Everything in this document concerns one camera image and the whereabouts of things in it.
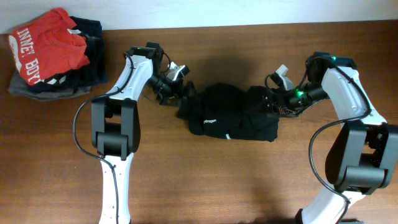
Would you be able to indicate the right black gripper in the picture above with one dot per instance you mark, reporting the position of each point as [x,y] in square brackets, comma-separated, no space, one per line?
[283,102]

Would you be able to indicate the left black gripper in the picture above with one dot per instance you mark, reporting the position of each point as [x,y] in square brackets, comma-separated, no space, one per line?
[177,94]

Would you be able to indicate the black t-shirt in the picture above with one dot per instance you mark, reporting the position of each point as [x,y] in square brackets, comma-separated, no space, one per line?
[225,111]

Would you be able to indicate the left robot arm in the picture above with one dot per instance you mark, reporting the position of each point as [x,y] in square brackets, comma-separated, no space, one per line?
[115,125]

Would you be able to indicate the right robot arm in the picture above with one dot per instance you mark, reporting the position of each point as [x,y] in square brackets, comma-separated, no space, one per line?
[363,156]

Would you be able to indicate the navy folded garment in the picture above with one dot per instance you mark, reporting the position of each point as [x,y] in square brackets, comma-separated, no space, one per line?
[88,75]

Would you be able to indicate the red folded printed t-shirt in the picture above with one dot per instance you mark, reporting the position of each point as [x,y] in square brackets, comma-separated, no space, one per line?
[47,46]

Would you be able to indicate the grey folded garment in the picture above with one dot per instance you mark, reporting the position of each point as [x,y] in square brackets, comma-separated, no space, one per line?
[18,87]

